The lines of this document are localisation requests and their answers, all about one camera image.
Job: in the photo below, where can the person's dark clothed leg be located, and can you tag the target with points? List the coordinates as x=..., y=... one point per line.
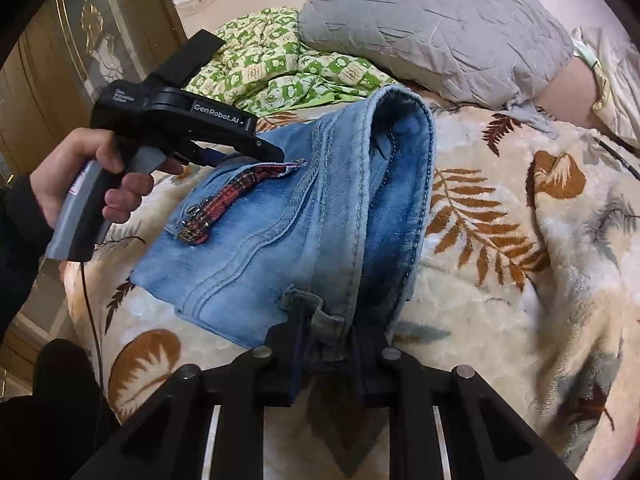
x=45, y=410

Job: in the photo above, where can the grey pillow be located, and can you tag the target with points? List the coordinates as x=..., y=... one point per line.
x=430, y=25

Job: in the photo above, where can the pink beige pillow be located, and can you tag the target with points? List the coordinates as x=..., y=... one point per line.
x=567, y=95

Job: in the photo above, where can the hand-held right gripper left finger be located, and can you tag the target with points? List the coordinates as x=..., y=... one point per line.
x=299, y=360

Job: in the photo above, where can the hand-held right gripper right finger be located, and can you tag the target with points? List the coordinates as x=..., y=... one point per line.
x=361, y=365

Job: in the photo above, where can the person's left hand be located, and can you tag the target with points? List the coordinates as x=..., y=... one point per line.
x=62, y=165

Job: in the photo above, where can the beige leaf-print blanket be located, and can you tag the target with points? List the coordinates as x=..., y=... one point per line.
x=500, y=310

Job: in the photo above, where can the blue denim pants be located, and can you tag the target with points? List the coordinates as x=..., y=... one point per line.
x=300, y=235

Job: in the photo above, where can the person's left forearm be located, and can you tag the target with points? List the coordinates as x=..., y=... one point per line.
x=17, y=250

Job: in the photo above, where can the brown wooden wardrobe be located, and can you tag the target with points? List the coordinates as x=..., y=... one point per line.
x=75, y=60

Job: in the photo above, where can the green checked quilt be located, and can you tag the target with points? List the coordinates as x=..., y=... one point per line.
x=260, y=65

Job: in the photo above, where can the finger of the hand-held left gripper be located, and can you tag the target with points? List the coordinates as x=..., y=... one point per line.
x=205, y=156

